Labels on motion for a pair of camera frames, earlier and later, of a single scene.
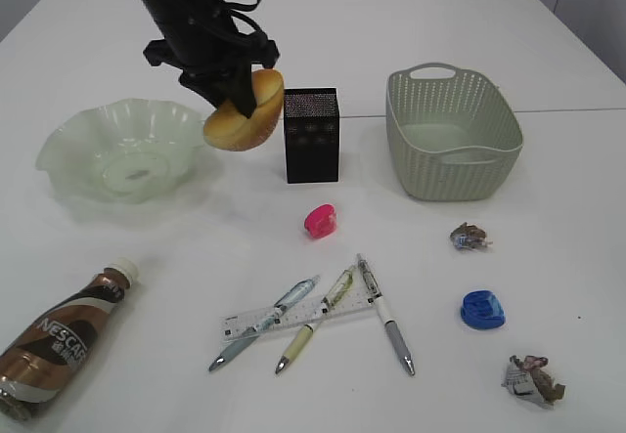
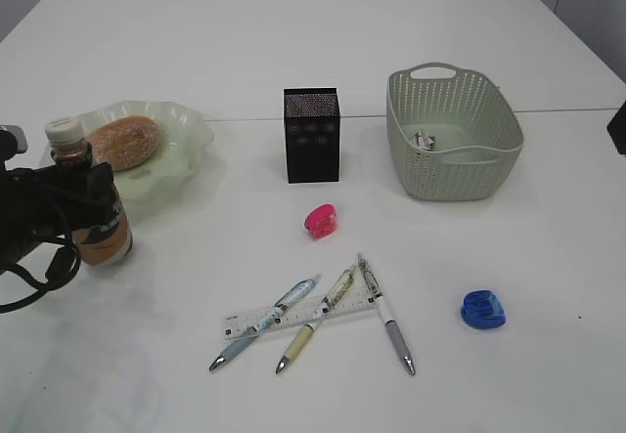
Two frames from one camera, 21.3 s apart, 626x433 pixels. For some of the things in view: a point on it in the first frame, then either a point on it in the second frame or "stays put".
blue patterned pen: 291,296 stays put
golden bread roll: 229,129 → 124,143
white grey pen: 392,329 stays put
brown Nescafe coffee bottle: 37,362 → 111,244
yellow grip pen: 335,291 stays put
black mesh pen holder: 312,135 stays put
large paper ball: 526,378 → 423,139
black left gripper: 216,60 → 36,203
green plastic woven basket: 454,135 stays put
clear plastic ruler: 244,324 stays put
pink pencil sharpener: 321,221 stays put
